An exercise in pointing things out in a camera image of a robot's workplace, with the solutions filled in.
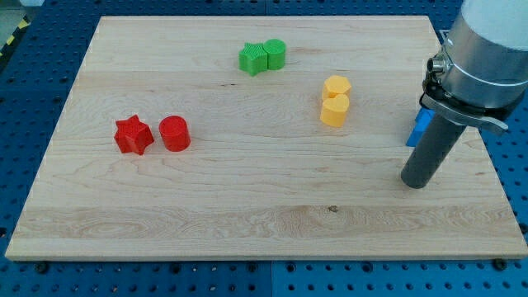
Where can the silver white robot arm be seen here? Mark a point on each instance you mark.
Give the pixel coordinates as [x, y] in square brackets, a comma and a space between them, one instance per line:
[480, 73]

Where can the green star block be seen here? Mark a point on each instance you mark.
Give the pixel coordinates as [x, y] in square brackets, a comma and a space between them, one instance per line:
[253, 59]

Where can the red star block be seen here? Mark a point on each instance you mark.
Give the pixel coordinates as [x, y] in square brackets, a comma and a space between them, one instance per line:
[133, 135]

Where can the wooden board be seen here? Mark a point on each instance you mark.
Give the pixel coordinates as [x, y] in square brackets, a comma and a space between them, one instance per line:
[264, 178]

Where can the red cylinder block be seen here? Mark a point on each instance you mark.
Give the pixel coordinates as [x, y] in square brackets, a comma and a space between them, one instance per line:
[175, 134]

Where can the yellow hexagon block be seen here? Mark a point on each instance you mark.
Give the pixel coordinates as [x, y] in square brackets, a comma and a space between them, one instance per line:
[336, 85]

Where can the green cylinder block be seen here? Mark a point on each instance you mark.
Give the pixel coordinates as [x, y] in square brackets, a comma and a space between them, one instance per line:
[275, 49]

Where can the blue block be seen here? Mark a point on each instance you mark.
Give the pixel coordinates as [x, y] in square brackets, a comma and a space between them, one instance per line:
[422, 121]

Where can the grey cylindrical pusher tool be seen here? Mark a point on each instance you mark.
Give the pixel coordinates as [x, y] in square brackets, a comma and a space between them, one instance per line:
[431, 150]

